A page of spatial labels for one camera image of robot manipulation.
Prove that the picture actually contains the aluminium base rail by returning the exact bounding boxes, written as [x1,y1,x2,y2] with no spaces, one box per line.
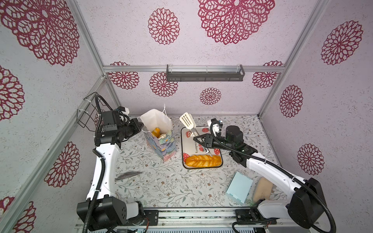
[74,207,320,231]

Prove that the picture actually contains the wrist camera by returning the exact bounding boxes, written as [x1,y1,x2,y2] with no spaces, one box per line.
[207,118,223,136]
[101,106,130,132]

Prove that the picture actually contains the metal tongs with white tips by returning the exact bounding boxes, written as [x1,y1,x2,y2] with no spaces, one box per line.
[180,112,212,156]

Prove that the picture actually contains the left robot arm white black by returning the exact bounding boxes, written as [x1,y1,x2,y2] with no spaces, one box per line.
[76,94,146,233]

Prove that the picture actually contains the mint green box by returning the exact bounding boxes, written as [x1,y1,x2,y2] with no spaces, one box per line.
[225,171,253,205]

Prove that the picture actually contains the bread roll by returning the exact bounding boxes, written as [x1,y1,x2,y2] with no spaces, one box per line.
[152,127,161,138]

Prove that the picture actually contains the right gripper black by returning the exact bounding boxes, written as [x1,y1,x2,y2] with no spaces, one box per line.
[194,134,235,154]

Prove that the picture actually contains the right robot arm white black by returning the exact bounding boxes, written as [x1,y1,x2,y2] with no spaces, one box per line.
[191,118,337,233]

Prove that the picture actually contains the white tray with black rim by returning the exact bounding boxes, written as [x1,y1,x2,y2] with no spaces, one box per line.
[181,127,223,170]

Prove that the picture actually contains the black wall shelf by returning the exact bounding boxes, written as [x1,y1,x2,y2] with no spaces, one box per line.
[166,65,245,82]

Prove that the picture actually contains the floral paper bag white interior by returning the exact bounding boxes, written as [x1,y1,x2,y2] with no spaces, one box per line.
[137,105,176,162]

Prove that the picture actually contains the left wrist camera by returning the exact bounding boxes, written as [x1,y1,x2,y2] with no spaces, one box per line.
[101,106,130,132]

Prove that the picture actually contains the long braided bread loaf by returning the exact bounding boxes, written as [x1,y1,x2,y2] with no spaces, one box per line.
[185,155,222,168]

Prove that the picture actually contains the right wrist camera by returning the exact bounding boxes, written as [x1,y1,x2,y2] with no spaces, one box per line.
[207,118,223,136]

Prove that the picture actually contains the black wire wall rack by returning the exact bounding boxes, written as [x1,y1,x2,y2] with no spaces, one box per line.
[75,92,99,132]

